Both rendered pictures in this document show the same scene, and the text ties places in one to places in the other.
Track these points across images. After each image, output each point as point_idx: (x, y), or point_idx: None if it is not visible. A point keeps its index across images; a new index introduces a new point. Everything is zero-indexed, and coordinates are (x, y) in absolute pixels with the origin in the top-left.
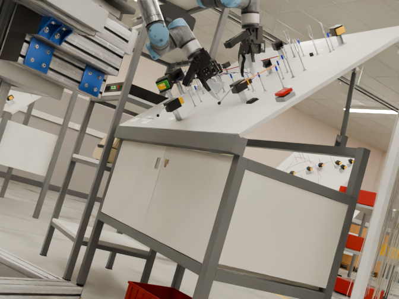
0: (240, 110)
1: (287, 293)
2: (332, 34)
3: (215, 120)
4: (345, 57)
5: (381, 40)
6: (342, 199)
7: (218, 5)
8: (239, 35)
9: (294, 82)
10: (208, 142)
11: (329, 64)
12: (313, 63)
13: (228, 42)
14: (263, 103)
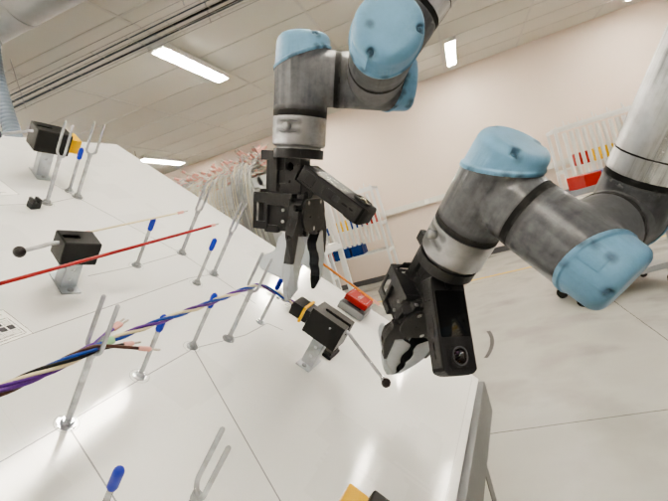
0: (366, 372)
1: None
2: (48, 147)
3: (407, 424)
4: (191, 217)
5: (151, 179)
6: None
7: (393, 91)
8: (343, 184)
9: (258, 281)
10: (484, 443)
11: (206, 235)
12: (136, 232)
13: (376, 208)
14: (353, 336)
